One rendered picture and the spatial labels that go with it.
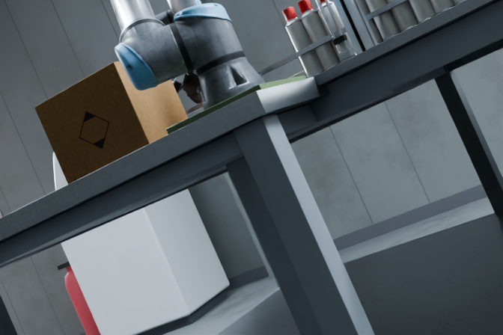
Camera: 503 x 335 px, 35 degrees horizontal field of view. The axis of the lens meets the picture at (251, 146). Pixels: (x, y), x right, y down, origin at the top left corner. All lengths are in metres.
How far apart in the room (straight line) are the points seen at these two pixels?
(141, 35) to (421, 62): 0.65
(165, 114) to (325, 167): 3.10
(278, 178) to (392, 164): 3.79
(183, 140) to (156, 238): 3.60
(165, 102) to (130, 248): 2.88
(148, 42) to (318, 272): 0.71
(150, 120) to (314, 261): 0.93
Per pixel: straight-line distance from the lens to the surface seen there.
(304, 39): 2.23
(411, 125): 5.02
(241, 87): 1.74
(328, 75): 1.51
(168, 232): 5.07
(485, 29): 1.44
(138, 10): 1.90
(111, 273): 5.18
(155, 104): 2.20
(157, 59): 1.78
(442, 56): 1.47
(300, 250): 1.34
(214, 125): 1.33
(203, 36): 1.78
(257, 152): 1.33
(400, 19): 2.12
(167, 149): 1.39
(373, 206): 5.19
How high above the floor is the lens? 0.72
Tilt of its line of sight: 1 degrees up
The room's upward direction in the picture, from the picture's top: 24 degrees counter-clockwise
